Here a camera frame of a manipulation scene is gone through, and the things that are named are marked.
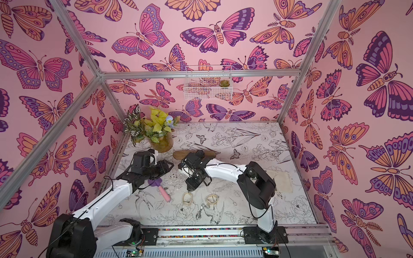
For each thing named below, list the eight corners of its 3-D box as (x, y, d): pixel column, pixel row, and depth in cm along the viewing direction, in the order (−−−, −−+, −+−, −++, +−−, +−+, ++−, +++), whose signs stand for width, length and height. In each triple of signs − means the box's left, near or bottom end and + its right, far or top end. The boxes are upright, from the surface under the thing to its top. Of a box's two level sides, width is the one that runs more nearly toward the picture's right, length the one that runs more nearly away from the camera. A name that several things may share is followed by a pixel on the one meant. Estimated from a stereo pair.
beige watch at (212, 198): (206, 203, 85) (206, 202, 83) (206, 195, 88) (206, 193, 86) (218, 203, 85) (218, 202, 83) (218, 195, 88) (218, 193, 86)
